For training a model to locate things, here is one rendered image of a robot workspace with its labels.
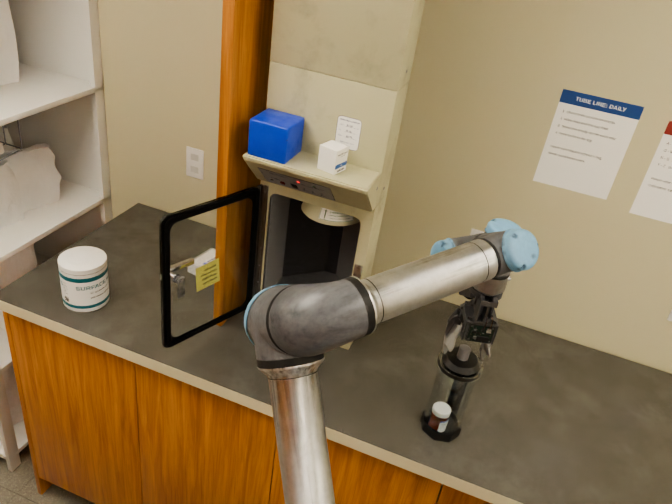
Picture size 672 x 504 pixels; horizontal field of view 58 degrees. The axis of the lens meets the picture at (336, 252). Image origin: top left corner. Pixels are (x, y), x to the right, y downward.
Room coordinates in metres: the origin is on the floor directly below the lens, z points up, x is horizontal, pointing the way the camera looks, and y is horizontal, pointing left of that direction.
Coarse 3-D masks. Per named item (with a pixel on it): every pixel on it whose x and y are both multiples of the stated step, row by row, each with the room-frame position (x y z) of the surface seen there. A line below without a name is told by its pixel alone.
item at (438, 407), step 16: (448, 368) 1.09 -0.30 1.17; (480, 368) 1.11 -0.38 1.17; (448, 384) 1.08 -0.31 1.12; (464, 384) 1.08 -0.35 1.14; (432, 400) 1.11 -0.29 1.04; (448, 400) 1.08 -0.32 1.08; (464, 400) 1.08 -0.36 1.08; (432, 416) 1.09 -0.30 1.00; (448, 416) 1.08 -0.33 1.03; (448, 432) 1.08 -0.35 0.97
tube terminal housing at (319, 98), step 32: (288, 96) 1.44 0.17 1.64; (320, 96) 1.41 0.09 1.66; (352, 96) 1.39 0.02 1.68; (384, 96) 1.37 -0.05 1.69; (320, 128) 1.41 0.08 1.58; (384, 128) 1.37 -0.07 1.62; (352, 160) 1.39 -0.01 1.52; (384, 160) 1.37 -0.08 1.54; (288, 192) 1.43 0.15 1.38; (384, 192) 1.44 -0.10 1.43
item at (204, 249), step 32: (160, 224) 1.19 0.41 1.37; (192, 224) 1.26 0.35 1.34; (224, 224) 1.34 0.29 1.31; (160, 256) 1.19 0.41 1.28; (192, 256) 1.26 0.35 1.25; (224, 256) 1.34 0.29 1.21; (160, 288) 1.19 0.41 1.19; (192, 288) 1.26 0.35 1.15; (224, 288) 1.35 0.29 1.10; (192, 320) 1.26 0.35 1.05
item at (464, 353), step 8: (464, 344) 1.13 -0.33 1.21; (448, 352) 1.13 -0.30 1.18; (456, 352) 1.14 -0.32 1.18; (464, 352) 1.11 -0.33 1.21; (472, 352) 1.15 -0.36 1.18; (448, 360) 1.11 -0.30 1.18; (456, 360) 1.11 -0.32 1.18; (464, 360) 1.11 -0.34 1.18; (472, 360) 1.12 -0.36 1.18; (456, 368) 1.09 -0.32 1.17; (464, 368) 1.09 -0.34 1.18; (472, 368) 1.09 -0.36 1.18
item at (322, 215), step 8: (304, 208) 1.46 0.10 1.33; (312, 208) 1.44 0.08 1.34; (320, 208) 1.43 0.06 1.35; (312, 216) 1.43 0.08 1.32; (320, 216) 1.42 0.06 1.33; (328, 216) 1.42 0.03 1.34; (336, 216) 1.42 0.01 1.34; (344, 216) 1.43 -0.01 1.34; (352, 216) 1.44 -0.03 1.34; (328, 224) 1.41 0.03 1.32; (336, 224) 1.41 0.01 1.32; (344, 224) 1.42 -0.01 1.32; (352, 224) 1.43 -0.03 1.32
